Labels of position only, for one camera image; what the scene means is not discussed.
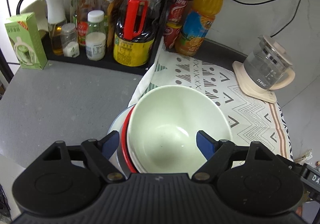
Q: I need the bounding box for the red rimmed bowl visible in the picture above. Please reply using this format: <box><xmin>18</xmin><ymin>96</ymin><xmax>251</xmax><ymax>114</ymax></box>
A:
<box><xmin>117</xmin><ymin>106</ymin><xmax>139</xmax><ymax>176</ymax></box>

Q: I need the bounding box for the orange juice bottle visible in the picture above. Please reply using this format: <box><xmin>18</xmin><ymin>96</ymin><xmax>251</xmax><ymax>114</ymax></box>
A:
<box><xmin>175</xmin><ymin>0</ymin><xmax>223</xmax><ymax>56</ymax></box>

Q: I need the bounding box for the red drink can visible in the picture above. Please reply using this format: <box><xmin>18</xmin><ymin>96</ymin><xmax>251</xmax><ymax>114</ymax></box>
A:
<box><xmin>163</xmin><ymin>22</ymin><xmax>182</xmax><ymax>49</ymax></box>
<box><xmin>167</xmin><ymin>0</ymin><xmax>188</xmax><ymax>24</ymax></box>

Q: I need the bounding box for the white-capped milk bottle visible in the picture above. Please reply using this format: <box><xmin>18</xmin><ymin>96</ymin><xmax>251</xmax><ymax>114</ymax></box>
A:
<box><xmin>85</xmin><ymin>10</ymin><xmax>106</xmax><ymax>61</ymax></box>

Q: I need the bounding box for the small glass spice jar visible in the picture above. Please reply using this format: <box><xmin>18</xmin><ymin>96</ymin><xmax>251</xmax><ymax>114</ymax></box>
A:
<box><xmin>60</xmin><ymin>23</ymin><xmax>80</xmax><ymax>58</ymax></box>

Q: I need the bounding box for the yellow squeeze bottle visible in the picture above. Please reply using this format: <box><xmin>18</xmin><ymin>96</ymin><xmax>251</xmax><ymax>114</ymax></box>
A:
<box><xmin>101</xmin><ymin>0</ymin><xmax>123</xmax><ymax>56</ymax></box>

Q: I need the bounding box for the oil bottle with white top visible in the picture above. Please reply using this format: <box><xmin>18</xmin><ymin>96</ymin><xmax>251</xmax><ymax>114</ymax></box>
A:
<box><xmin>46</xmin><ymin>0</ymin><xmax>67</xmax><ymax>56</ymax></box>

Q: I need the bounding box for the pale green ceramic bowl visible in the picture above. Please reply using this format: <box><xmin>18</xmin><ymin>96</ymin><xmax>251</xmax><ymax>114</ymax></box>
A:
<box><xmin>126</xmin><ymin>85</ymin><xmax>234</xmax><ymax>176</ymax></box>

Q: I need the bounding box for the green cardboard box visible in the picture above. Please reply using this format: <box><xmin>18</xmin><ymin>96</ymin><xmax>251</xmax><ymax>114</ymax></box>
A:
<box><xmin>5</xmin><ymin>13</ymin><xmax>47</xmax><ymax>70</ymax></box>

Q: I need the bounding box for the glass kettle with cream lid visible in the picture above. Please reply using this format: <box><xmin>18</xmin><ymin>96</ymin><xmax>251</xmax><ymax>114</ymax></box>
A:
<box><xmin>243</xmin><ymin>35</ymin><xmax>296</xmax><ymax>90</ymax></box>

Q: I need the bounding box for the cream kettle base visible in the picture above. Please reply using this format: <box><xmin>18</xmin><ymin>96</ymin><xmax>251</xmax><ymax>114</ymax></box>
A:
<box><xmin>232</xmin><ymin>61</ymin><xmax>277</xmax><ymax>104</ymax></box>

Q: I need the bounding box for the black shelf rack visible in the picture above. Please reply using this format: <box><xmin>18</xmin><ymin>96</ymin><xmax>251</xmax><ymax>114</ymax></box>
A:
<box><xmin>16</xmin><ymin>0</ymin><xmax>170</xmax><ymax>75</ymax></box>

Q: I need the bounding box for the large soy sauce bottle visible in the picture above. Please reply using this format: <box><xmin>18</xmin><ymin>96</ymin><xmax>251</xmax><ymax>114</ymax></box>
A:
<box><xmin>113</xmin><ymin>0</ymin><xmax>161</xmax><ymax>67</ymax></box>

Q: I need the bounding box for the patterned table cloth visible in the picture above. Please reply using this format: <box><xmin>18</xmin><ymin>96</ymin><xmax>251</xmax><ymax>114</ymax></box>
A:
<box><xmin>129</xmin><ymin>42</ymin><xmax>293</xmax><ymax>161</ymax></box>

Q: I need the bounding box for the white plate with Sweet print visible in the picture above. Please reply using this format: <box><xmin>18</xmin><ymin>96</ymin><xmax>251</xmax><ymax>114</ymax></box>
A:
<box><xmin>107</xmin><ymin>105</ymin><xmax>134</xmax><ymax>169</ymax></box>

